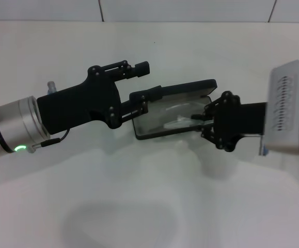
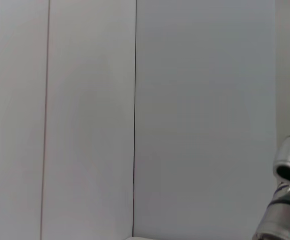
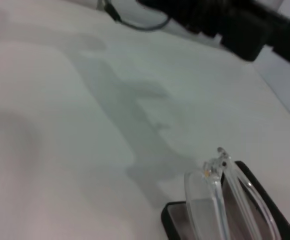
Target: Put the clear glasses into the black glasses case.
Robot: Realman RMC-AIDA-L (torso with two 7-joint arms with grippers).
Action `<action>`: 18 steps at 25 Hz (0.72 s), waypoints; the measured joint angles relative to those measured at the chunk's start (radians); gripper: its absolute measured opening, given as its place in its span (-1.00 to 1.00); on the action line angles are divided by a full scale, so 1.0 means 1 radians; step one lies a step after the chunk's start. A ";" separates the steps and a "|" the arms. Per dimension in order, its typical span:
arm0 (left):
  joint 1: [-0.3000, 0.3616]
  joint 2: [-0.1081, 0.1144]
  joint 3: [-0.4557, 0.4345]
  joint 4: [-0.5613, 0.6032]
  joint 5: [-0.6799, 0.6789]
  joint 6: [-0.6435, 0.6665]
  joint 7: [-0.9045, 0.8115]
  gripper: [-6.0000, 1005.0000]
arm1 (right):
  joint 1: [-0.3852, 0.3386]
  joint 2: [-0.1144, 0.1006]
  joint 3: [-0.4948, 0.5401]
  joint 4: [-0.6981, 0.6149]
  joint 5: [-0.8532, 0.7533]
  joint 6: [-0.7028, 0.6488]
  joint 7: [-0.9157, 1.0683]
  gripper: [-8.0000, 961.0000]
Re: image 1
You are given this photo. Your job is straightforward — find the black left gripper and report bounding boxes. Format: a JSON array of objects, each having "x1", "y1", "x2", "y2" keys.
[{"x1": 37, "y1": 60, "x2": 163, "y2": 136}]

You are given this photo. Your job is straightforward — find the black glasses case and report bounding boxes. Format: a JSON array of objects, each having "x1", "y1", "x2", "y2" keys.
[{"x1": 131, "y1": 79, "x2": 218, "y2": 141}]

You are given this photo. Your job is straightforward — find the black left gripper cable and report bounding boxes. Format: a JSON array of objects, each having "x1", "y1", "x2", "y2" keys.
[{"x1": 29, "y1": 128, "x2": 71, "y2": 155}]

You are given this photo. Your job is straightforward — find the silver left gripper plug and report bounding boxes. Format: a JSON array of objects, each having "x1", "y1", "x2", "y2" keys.
[{"x1": 47, "y1": 80, "x2": 58, "y2": 95}]

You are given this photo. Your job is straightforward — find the clear white glasses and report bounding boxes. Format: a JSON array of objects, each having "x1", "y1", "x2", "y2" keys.
[{"x1": 149, "y1": 102, "x2": 212, "y2": 131}]

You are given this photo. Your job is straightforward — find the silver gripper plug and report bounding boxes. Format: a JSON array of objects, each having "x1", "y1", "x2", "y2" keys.
[
  {"x1": 47, "y1": 80, "x2": 58, "y2": 95},
  {"x1": 258, "y1": 143, "x2": 269, "y2": 157}
]

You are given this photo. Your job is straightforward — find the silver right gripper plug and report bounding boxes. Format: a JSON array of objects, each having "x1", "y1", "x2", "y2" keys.
[{"x1": 258, "y1": 143, "x2": 269, "y2": 157}]

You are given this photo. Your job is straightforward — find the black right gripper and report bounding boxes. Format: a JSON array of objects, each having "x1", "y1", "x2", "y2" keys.
[{"x1": 192, "y1": 90, "x2": 268, "y2": 153}]

